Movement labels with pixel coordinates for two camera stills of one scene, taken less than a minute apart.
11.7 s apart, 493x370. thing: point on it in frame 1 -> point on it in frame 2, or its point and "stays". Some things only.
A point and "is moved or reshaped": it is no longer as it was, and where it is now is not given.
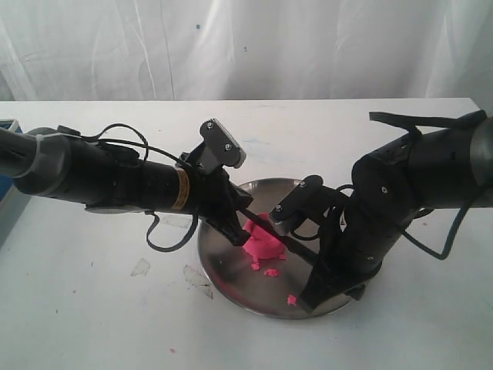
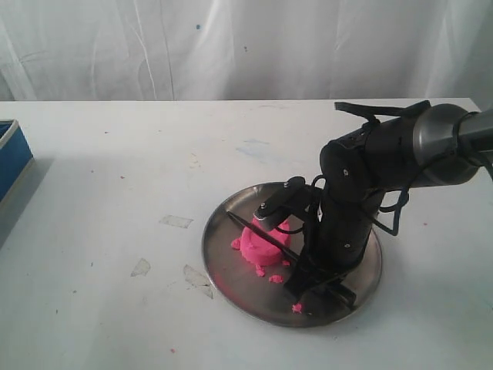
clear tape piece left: [141, 269] stays
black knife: [265, 228] is moved or reshaped
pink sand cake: [263, 245] is moved or reshaped
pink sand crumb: [271, 272] -> [276, 278]
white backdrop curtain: [174, 50] stays
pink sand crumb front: [291, 300] -> [296, 307]
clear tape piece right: [196, 277] stays
